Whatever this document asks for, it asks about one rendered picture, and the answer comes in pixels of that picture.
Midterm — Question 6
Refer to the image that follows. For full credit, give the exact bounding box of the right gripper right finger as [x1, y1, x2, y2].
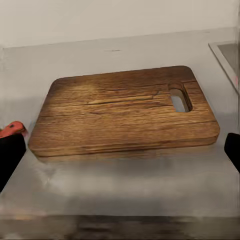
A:
[224, 133, 240, 173]

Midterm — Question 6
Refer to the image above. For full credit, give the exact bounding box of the parer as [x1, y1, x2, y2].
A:
[0, 121, 25, 139]

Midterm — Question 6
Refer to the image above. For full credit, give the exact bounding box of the cutting board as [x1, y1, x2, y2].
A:
[28, 65, 221, 157]

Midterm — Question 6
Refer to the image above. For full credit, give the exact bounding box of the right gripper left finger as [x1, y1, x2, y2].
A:
[0, 133, 26, 193]

